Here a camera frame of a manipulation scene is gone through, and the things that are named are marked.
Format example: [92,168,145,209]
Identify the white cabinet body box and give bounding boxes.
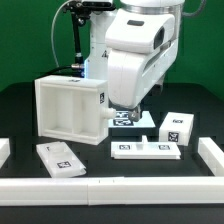
[35,75,116,145]

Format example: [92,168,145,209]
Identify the black camera stand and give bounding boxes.
[62,0,116,72]

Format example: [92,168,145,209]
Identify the white cabinet block with tags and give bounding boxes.
[159,112,194,146]

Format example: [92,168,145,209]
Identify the white tag calibration sheet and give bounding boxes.
[108,111,155,128]

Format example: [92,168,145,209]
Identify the white left barrier rail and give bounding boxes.
[0,138,10,168]

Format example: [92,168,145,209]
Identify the white front barrier rail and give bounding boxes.
[0,177,224,206]

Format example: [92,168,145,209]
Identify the white barrier rail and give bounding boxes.
[0,138,10,168]
[0,177,224,206]
[198,137,224,177]

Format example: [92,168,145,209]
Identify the grey cable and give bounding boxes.
[50,0,76,69]

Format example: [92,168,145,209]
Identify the white door panel with handle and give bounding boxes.
[111,135,181,160]

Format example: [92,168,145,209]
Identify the black cable on table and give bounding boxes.
[34,64,85,84]

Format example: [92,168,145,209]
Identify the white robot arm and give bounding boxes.
[86,0,185,121]

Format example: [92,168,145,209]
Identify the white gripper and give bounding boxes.
[105,9,177,122]

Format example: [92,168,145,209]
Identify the white flat door panel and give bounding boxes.
[36,142,86,178]

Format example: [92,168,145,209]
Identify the white right barrier rail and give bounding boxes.
[198,137,224,177]

